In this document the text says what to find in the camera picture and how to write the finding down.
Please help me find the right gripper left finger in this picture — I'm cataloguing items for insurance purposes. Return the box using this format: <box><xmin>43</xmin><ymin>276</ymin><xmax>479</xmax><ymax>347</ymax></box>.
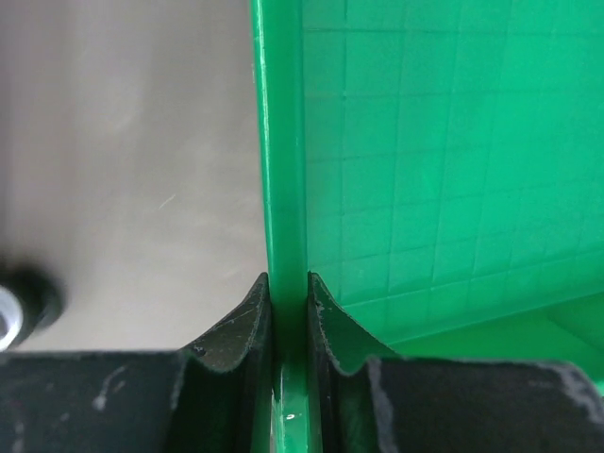
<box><xmin>1</xmin><ymin>274</ymin><xmax>272</xmax><ymax>452</ymax></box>

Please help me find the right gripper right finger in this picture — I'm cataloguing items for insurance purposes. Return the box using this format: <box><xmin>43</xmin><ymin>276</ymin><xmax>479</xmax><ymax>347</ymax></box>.
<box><xmin>307</xmin><ymin>273</ymin><xmax>603</xmax><ymax>452</ymax></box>

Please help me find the pink hard-shell suitcase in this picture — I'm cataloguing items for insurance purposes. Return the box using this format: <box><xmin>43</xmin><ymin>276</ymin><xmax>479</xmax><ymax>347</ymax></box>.
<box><xmin>1</xmin><ymin>263</ymin><xmax>65</xmax><ymax>352</ymax></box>

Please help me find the green plastic tray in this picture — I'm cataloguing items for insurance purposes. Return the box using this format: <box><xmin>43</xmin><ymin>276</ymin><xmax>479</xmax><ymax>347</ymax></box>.
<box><xmin>251</xmin><ymin>1</ymin><xmax>603</xmax><ymax>452</ymax></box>

